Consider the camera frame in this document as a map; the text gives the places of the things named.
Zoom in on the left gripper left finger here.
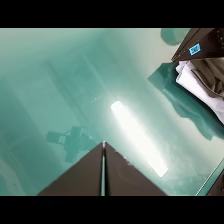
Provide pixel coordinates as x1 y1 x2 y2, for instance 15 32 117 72
37 141 105 197

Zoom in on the brown garment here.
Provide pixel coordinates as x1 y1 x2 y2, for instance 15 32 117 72
191 57 224 100

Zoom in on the white T-shirt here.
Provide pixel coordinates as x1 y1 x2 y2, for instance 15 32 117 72
175 60 224 125

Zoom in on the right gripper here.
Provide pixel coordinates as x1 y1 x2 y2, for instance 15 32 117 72
171 28 224 63

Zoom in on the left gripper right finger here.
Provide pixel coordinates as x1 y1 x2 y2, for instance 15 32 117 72
103 141 168 197

